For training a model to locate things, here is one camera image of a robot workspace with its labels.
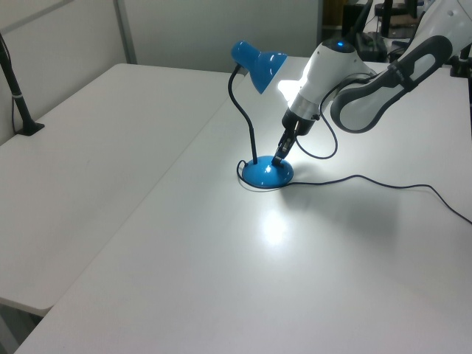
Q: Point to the blue gooseneck desk lamp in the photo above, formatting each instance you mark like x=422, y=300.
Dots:
x=262, y=175

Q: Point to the black electronic device box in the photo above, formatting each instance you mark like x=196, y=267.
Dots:
x=373, y=46

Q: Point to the brown flat object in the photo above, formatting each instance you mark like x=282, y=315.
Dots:
x=403, y=20

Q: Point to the thin black upright pole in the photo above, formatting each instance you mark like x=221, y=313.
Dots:
x=386, y=16

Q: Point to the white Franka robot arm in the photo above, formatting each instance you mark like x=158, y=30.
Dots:
x=324, y=70

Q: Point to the grey partition frame post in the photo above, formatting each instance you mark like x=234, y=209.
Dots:
x=125, y=33

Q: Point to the black clamp stand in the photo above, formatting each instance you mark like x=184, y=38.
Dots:
x=461, y=66

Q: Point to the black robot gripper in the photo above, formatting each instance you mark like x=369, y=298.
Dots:
x=300, y=123

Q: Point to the black camera stand pole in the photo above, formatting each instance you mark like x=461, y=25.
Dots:
x=19, y=105

